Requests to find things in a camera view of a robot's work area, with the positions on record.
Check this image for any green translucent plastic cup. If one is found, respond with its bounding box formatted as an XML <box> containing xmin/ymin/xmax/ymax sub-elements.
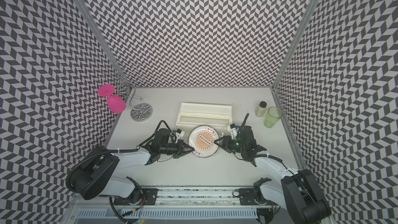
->
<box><xmin>264</xmin><ymin>106</ymin><xmax>283</xmax><ymax>128</ymax></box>

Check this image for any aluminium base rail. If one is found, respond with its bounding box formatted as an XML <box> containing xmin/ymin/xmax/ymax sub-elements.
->
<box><xmin>73</xmin><ymin>186</ymin><xmax>324</xmax><ymax>209</ymax></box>

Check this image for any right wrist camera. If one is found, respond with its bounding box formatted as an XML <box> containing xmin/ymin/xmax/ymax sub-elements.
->
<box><xmin>227</xmin><ymin>123</ymin><xmax>239</xmax><ymax>134</ymax></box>

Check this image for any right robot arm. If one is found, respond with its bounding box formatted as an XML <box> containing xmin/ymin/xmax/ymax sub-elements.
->
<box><xmin>214</xmin><ymin>125</ymin><xmax>332</xmax><ymax>224</ymax></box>

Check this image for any cream plastic wrap dispenser box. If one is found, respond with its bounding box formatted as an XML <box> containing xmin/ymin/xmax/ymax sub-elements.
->
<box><xmin>176</xmin><ymin>103</ymin><xmax>233</xmax><ymax>129</ymax></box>

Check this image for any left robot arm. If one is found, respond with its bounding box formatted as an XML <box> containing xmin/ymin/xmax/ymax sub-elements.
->
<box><xmin>65</xmin><ymin>128</ymin><xmax>195</xmax><ymax>204</ymax></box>

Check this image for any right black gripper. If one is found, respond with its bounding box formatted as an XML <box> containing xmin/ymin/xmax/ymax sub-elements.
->
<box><xmin>214</xmin><ymin>135</ymin><xmax>246</xmax><ymax>154</ymax></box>

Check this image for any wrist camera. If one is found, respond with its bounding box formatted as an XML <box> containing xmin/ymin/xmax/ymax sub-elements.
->
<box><xmin>227</xmin><ymin>123</ymin><xmax>239</xmax><ymax>134</ymax></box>
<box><xmin>173</xmin><ymin>129</ymin><xmax>184</xmax><ymax>140</ymax></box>

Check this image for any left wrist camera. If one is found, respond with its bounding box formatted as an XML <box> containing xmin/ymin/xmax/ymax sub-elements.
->
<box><xmin>173</xmin><ymin>129</ymin><xmax>184</xmax><ymax>140</ymax></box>

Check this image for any pink plastic wine glass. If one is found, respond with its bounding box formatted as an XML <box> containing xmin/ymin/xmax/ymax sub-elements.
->
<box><xmin>97</xmin><ymin>84</ymin><xmax>126</xmax><ymax>114</ymax></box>

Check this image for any metal wire glass rack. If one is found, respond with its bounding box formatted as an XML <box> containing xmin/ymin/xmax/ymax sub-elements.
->
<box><xmin>98</xmin><ymin>64</ymin><xmax>153</xmax><ymax>122</ymax></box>

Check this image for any small jar black lid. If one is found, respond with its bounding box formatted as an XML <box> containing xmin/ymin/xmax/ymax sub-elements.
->
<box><xmin>255</xmin><ymin>101</ymin><xmax>267</xmax><ymax>117</ymax></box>

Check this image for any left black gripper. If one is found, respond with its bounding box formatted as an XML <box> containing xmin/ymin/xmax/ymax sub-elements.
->
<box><xmin>160</xmin><ymin>139</ymin><xmax>195</xmax><ymax>159</ymax></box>

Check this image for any white plate orange pattern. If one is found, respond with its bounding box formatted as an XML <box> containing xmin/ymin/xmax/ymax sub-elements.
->
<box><xmin>188</xmin><ymin>125</ymin><xmax>220</xmax><ymax>160</ymax></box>

